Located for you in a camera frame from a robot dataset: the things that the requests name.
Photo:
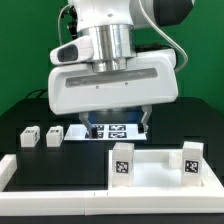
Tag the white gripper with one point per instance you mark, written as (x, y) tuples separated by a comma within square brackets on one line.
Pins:
[(148, 79)]

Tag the white square table top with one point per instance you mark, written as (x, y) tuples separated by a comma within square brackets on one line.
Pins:
[(162, 169)]

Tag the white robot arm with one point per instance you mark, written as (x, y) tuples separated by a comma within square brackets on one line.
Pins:
[(102, 68)]

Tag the marker plate with tags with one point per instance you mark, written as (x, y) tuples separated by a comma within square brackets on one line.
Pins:
[(78, 132)]

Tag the white U-shaped fence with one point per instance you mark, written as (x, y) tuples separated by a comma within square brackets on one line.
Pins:
[(117, 200)]

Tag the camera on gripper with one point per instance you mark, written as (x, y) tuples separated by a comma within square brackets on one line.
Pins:
[(76, 51)]

